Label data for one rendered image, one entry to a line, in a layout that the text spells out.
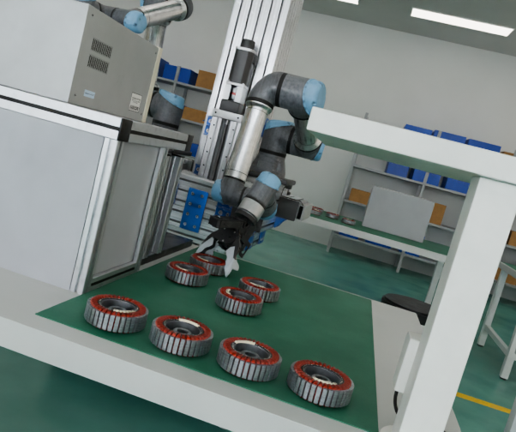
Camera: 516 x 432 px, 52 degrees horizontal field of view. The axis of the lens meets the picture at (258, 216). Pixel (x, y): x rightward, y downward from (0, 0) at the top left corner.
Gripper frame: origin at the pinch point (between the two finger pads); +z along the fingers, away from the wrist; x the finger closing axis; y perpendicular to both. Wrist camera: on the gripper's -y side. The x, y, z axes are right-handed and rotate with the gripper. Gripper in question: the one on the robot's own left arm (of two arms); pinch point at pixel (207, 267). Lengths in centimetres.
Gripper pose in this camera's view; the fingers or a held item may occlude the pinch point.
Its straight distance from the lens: 156.5
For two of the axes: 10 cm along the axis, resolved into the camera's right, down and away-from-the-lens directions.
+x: -7.7, -2.8, 5.8
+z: -5.2, 8.0, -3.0
